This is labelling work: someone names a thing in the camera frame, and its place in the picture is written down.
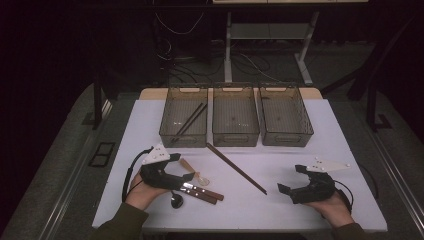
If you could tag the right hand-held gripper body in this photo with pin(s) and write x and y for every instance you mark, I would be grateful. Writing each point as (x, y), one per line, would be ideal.
(320, 188)

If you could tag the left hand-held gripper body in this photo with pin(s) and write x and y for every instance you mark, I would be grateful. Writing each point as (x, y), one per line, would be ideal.
(156, 181)

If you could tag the smoked translucent plastic bin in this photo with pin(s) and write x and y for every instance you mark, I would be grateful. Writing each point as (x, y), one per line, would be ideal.
(235, 116)
(283, 116)
(193, 141)

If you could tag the brown chopstick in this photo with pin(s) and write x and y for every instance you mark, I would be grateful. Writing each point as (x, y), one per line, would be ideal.
(235, 170)
(238, 168)

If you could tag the person's left hand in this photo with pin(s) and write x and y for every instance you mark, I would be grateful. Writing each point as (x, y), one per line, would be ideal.
(141, 196)

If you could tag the person's right hand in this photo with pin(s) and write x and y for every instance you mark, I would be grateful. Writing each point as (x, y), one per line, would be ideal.
(335, 210)

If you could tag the white foam board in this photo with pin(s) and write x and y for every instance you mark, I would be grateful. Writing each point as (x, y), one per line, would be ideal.
(266, 213)

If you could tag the black metal stand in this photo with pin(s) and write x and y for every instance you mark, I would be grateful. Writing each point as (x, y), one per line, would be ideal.
(97, 106)
(371, 106)

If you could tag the grey metal leg desk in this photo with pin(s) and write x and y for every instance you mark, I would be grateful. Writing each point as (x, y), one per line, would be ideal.
(227, 50)

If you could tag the aluminium floor rail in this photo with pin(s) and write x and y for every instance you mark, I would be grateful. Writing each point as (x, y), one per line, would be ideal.
(400, 186)
(65, 196)

